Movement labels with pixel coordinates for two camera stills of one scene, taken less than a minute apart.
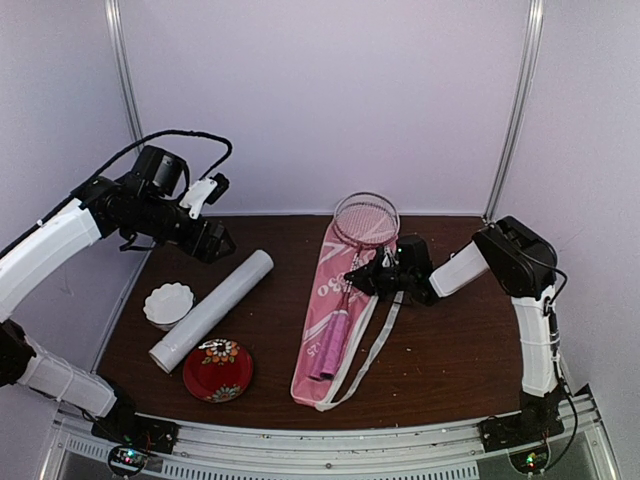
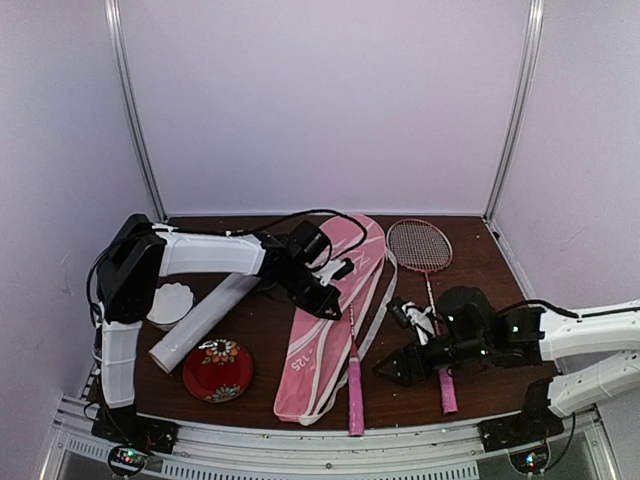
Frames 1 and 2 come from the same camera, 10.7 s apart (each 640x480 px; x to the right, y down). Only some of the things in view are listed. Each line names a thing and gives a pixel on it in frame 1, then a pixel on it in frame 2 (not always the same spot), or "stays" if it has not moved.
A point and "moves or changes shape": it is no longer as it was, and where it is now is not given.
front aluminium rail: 69,451 stays
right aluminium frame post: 529,87 stays
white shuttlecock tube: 163,354 stays
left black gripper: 207,253 to 319,307
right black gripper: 369,277 to 405,362
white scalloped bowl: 168,304 stays
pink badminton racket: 360,220 to 355,385
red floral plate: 218,370 stays
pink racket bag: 340,311 moves or changes shape
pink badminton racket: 340,330 to 425,246
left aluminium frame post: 121,51 stays
